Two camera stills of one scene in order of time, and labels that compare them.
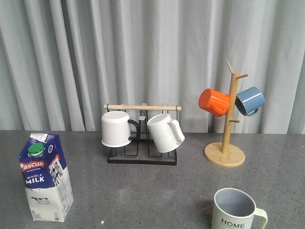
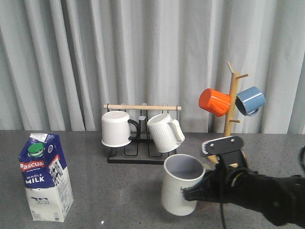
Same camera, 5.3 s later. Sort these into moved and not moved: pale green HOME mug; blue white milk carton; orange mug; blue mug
Moved: pale green HOME mug
Not moved: orange mug; blue white milk carton; blue mug
